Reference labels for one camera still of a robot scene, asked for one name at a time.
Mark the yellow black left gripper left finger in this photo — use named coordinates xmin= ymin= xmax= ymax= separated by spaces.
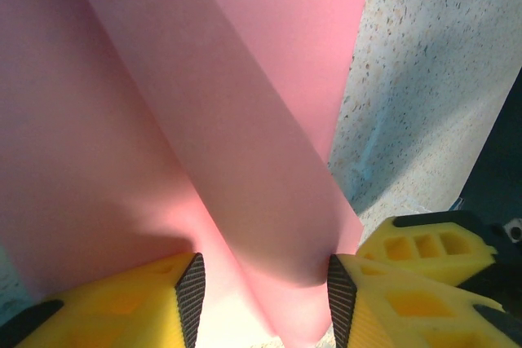
xmin=0 ymin=252 xmax=207 ymax=348

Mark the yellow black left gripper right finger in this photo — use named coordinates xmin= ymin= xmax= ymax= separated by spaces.
xmin=327 ymin=253 xmax=522 ymax=348

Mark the pink paper sheet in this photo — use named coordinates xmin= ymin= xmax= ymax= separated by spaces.
xmin=0 ymin=0 xmax=374 ymax=348

